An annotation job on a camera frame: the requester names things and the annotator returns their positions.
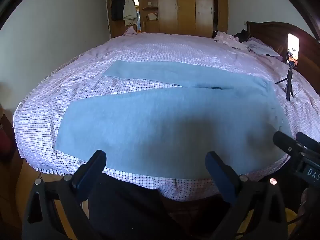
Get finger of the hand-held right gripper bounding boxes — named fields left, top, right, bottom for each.
left=272, top=131, right=304, bottom=159
left=296, top=132, right=320, bottom=153

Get dark wooden headboard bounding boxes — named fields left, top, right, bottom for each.
left=246, top=21, right=320, bottom=73

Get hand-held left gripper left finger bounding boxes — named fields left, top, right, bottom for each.
left=22, top=150, right=107, bottom=240

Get yellow fluffy cloth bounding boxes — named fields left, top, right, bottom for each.
left=237, top=207, right=298, bottom=233

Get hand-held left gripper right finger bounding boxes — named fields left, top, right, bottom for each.
left=205, top=151, right=290, bottom=240

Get wooden wardrobe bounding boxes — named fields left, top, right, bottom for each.
left=95, top=0, right=229, bottom=39

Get dark hanging jacket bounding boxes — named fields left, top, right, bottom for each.
left=111, top=0, right=125, bottom=22

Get wooden bedside cabinet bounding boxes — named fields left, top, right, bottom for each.
left=0, top=106, right=25, bottom=230

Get black mini tripod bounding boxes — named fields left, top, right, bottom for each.
left=275, top=64, right=297, bottom=102

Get light blue pants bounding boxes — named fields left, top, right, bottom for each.
left=54, top=60, right=293, bottom=180

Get crumpled pink blanket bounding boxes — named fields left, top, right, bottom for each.
left=214, top=31, right=240, bottom=47

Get beige hanging jacket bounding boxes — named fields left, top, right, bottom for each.
left=122, top=0, right=138, bottom=27

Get bed with pink plaid sheet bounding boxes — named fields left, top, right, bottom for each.
left=12, top=26, right=320, bottom=202

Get black cloth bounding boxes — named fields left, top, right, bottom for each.
left=234, top=29, right=249, bottom=43

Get smartphone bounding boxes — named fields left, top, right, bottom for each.
left=286, top=33, right=300, bottom=67

